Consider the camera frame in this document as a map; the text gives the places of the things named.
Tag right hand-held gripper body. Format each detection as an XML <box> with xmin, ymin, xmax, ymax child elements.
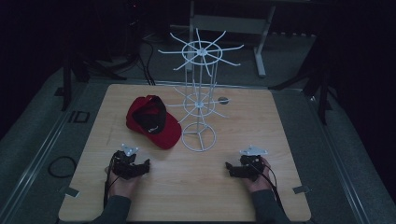
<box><xmin>237</xmin><ymin>145</ymin><xmax>269</xmax><ymax>183</ymax></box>

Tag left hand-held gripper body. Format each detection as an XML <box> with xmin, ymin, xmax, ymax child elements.
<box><xmin>111</xmin><ymin>143</ymin><xmax>144</xmax><ymax>181</ymax></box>

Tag red and black baseball cap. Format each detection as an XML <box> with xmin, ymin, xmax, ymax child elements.
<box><xmin>125</xmin><ymin>94</ymin><xmax>183</xmax><ymax>150</ymax></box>

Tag white wire display rack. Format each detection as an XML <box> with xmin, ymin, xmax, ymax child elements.
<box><xmin>157</xmin><ymin>27</ymin><xmax>245</xmax><ymax>153</ymax></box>

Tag person's right hand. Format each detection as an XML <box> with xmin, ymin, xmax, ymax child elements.
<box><xmin>242</xmin><ymin>156</ymin><xmax>274</xmax><ymax>194</ymax></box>

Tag person's left hand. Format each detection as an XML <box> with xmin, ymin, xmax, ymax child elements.
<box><xmin>104</xmin><ymin>165</ymin><xmax>140</xmax><ymax>199</ymax></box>

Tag black tripod stand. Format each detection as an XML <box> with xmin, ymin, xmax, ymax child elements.
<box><xmin>268</xmin><ymin>36</ymin><xmax>335</xmax><ymax>126</ymax></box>
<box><xmin>59</xmin><ymin>36</ymin><xmax>128</xmax><ymax>112</ymax></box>

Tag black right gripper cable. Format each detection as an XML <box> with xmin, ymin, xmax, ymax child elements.
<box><xmin>255</xmin><ymin>161</ymin><xmax>286</xmax><ymax>214</ymax></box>

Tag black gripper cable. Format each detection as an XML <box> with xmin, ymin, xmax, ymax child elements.
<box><xmin>103</xmin><ymin>154</ymin><xmax>117</xmax><ymax>209</ymax></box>
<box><xmin>255</xmin><ymin>161</ymin><xmax>286</xmax><ymax>214</ymax></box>

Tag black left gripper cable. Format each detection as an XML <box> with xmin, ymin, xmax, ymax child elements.
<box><xmin>103</xmin><ymin>154</ymin><xmax>117</xmax><ymax>209</ymax></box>

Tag black rectangular floor bracket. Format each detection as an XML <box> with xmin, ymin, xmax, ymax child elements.
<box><xmin>67</xmin><ymin>110</ymin><xmax>92</xmax><ymax>124</ymax></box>

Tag black coiled floor cable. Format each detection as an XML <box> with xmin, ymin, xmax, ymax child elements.
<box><xmin>47</xmin><ymin>155</ymin><xmax>78</xmax><ymax>179</ymax></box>

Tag black floor cables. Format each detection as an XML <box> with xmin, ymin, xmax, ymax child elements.
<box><xmin>136</xmin><ymin>36</ymin><xmax>157</xmax><ymax>86</ymax></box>

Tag white metal desk frame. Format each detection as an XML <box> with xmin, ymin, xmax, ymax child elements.
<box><xmin>186</xmin><ymin>0</ymin><xmax>277</xmax><ymax>78</ymax></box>

